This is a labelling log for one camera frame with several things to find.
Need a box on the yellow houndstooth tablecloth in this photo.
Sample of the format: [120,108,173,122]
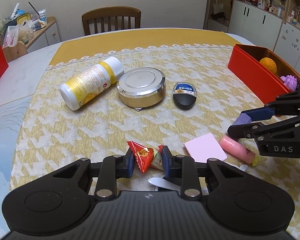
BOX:
[10,27,300,240]

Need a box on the red candy packet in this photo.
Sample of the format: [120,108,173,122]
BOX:
[127,141,165,174]

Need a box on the red tin box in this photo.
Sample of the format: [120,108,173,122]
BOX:
[227,44,300,105]

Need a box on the white cable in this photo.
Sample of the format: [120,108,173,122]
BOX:
[148,164,249,193]

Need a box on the wooden chair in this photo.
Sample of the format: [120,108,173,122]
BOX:
[81,6,142,36]

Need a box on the purple spiky toy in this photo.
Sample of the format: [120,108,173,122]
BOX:
[280,75,299,92]

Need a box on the purple eraser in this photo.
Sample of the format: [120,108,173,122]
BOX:
[233,113,253,125]

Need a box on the white side cabinet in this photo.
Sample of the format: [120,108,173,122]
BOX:
[2,17,62,55]

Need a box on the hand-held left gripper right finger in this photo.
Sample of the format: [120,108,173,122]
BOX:
[161,145,243,198]

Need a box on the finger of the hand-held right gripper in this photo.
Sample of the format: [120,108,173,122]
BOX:
[227,115,300,139]
[241,87,300,121]

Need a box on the small wooden crate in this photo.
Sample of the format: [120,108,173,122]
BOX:
[2,42,28,62]

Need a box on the pink tube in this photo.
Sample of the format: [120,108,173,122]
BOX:
[219,135,257,167]

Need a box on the beige tote bag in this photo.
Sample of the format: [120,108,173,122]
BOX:
[213,0,225,15]

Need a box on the blue white packet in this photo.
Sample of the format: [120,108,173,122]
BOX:
[37,9,48,23]

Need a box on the pink sticky note pad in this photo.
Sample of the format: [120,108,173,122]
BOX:
[184,133,227,163]

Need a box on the orange fruit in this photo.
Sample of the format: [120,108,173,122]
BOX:
[259,57,277,75]

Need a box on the white yellow bottle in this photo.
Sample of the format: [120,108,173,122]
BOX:
[59,57,125,111]

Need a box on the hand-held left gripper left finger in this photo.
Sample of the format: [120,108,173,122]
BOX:
[49,152,136,198]

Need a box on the round gold tin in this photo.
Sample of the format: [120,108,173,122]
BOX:
[116,67,166,110]

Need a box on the white wall cabinet with shelves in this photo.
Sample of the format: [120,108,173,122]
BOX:
[204,0,300,73]

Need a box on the yellow black box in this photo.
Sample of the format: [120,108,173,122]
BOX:
[16,15,32,26]

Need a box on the small black container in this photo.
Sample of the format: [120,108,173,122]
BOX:
[172,82,197,110]

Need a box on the clear plastic bag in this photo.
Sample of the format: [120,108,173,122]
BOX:
[2,25,33,47]

